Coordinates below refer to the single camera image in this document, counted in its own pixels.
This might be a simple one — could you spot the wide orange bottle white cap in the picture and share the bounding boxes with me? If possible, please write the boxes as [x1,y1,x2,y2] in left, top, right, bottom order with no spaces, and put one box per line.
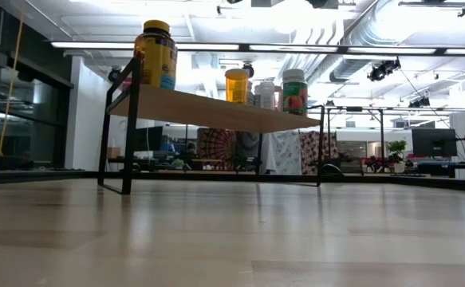
[224,68,250,105]

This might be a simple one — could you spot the white bottle blue label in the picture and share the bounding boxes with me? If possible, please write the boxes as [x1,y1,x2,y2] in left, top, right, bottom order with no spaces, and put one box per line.
[254,81,277,111]

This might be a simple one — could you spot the gummy jar white lid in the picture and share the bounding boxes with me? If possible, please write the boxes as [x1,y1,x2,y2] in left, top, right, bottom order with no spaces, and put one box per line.
[282,68,309,117]

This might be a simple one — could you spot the large amber bottle yellow cap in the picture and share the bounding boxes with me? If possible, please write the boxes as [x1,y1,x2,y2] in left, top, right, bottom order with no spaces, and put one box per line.
[133,19,178,91]

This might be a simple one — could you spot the mandala patterned cloth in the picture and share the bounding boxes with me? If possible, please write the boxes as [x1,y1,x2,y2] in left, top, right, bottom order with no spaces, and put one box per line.
[196,127,238,171]

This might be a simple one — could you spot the grey cloth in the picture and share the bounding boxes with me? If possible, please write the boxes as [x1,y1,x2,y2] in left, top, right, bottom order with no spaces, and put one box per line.
[235,131,266,168]

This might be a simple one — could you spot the person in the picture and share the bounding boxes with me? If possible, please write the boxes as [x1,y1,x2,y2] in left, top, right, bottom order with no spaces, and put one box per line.
[182,142,199,171]

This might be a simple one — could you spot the pale floral cloth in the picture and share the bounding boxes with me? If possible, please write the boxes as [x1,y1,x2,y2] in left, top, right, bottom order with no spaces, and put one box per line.
[262,130,303,175]

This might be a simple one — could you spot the red floral cloth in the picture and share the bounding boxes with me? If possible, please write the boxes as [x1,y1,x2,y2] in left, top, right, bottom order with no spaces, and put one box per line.
[298,130,339,175]

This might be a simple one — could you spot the black computer monitor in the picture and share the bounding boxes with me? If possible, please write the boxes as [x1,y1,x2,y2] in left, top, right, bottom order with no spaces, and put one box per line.
[134,125,164,152]
[411,127,459,159]

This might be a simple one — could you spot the black metal rack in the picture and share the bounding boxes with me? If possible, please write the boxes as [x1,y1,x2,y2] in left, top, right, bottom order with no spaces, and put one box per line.
[323,105,385,176]

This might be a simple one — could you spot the long linear ceiling light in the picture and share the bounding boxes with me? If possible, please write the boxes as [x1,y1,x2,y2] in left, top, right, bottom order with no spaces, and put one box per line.
[50,39,465,57]

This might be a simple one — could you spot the potted green plant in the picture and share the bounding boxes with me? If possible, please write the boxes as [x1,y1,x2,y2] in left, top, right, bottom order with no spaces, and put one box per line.
[387,139,408,173]

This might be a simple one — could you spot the black ceiling spotlights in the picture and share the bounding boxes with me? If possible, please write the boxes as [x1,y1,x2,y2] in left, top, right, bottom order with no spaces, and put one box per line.
[408,96,432,108]
[369,58,401,83]

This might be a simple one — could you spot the black table frame rails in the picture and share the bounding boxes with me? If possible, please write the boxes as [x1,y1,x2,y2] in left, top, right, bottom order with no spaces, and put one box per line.
[0,169,465,195]

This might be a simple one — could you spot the wooden shelf black metal frame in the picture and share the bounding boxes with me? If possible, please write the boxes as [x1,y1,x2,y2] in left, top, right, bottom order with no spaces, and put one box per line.
[97,57,325,195]

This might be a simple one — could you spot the silver ventilation duct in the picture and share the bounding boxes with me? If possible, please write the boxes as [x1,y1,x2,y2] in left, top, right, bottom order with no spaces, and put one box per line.
[327,0,400,85]

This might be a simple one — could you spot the yellow cable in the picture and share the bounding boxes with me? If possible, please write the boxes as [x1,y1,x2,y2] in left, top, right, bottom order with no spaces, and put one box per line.
[0,0,28,159]

